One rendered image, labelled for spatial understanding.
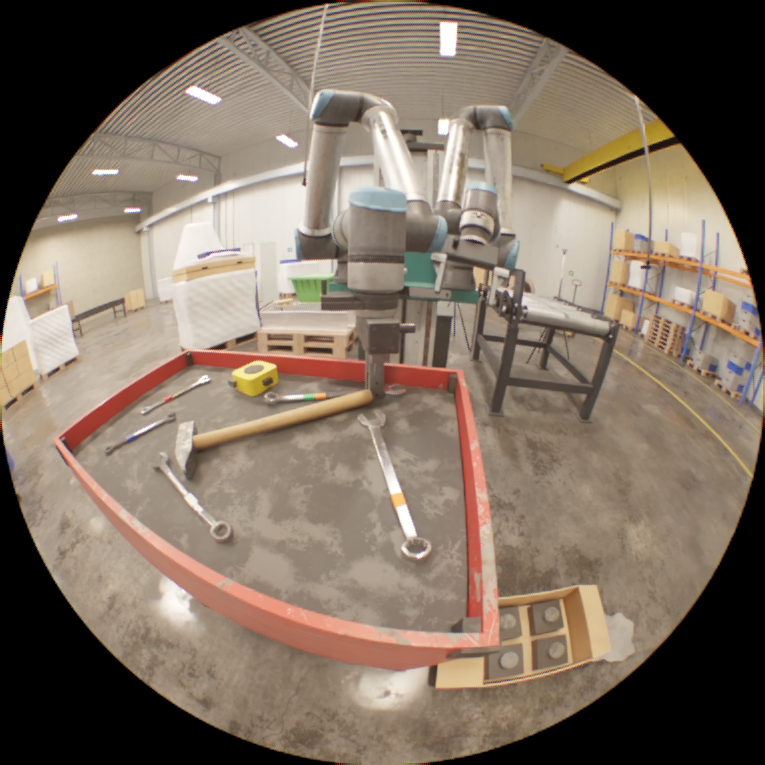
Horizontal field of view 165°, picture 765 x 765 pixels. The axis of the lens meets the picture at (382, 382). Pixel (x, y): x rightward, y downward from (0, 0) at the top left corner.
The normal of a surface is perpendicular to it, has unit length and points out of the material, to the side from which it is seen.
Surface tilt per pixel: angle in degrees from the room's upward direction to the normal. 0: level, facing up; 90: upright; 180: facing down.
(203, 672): 0
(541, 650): 0
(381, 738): 0
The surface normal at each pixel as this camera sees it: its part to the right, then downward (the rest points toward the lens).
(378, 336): 0.23, 0.44
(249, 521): 0.03, -0.89
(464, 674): -0.64, -0.72
